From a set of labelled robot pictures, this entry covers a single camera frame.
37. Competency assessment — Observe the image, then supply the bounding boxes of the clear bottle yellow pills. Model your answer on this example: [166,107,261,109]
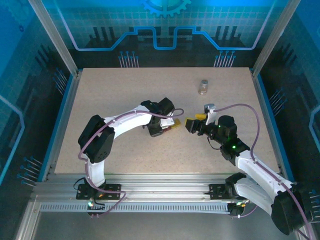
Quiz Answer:
[198,79,210,96]

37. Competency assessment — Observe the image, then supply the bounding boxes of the blue table edge strip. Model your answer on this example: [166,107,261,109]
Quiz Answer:
[256,73,295,183]
[37,73,76,182]

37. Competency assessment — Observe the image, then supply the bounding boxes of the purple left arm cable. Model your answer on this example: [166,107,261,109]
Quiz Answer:
[78,107,185,219]

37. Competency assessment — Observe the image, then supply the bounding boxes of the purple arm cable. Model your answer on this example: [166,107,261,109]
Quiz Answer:
[78,107,185,219]
[214,103,313,240]

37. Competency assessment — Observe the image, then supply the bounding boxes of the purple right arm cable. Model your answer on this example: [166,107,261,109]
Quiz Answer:
[214,103,313,240]

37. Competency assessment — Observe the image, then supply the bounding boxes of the aluminium table side rail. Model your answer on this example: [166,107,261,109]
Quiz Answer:
[250,69,289,177]
[41,69,82,182]

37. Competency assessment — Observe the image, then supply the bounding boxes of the aluminium mounting rail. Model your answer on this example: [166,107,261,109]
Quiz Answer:
[32,173,300,203]

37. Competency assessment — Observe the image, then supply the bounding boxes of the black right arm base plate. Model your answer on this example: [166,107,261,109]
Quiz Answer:
[208,183,232,201]

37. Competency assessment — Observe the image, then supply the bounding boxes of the grey slotted cable duct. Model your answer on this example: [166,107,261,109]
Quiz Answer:
[39,201,232,214]

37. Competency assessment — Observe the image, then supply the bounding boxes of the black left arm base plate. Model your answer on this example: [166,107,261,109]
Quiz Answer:
[76,183,123,201]

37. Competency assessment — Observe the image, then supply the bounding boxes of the aluminium frame post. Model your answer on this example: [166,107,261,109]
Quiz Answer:
[27,0,79,76]
[252,0,302,76]

